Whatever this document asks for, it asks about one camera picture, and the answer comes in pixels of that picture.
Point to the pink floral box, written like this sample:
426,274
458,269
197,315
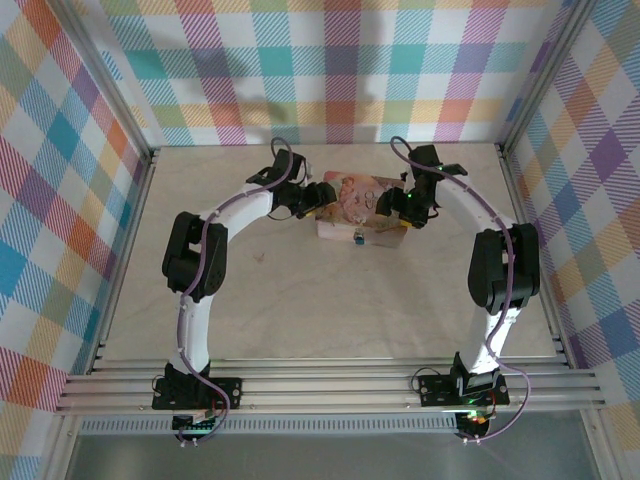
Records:
350,200

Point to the blue padlock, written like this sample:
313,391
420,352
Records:
358,237

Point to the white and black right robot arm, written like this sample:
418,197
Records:
502,270

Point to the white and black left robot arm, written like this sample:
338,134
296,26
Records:
192,325

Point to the aluminium cross rails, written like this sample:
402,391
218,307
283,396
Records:
325,387

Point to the green controller board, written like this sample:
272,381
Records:
475,419
197,421

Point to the aluminium side rail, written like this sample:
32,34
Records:
125,260
535,240

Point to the aluminium corner post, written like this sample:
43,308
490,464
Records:
545,75
100,75

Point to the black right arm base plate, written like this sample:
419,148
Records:
435,390

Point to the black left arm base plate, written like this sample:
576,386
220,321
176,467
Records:
225,392

